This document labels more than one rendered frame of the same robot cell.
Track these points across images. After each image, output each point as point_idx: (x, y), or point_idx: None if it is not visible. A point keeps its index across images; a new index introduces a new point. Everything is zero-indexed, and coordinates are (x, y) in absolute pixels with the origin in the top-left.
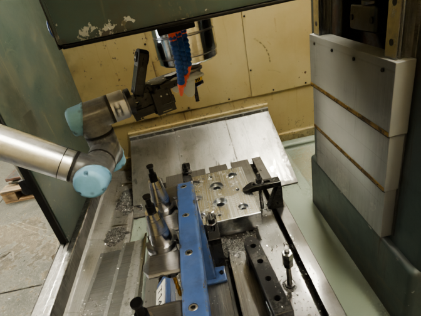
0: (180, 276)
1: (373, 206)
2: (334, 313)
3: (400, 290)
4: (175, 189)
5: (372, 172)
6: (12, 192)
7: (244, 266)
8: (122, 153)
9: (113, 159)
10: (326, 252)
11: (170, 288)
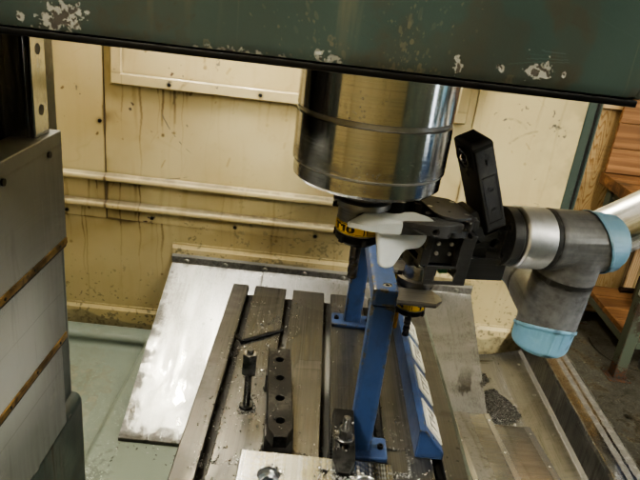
0: (407, 467)
1: (53, 398)
2: (216, 371)
3: (79, 445)
4: (400, 296)
5: (50, 341)
6: None
7: (297, 448)
8: (516, 317)
9: (509, 276)
10: None
11: (416, 408)
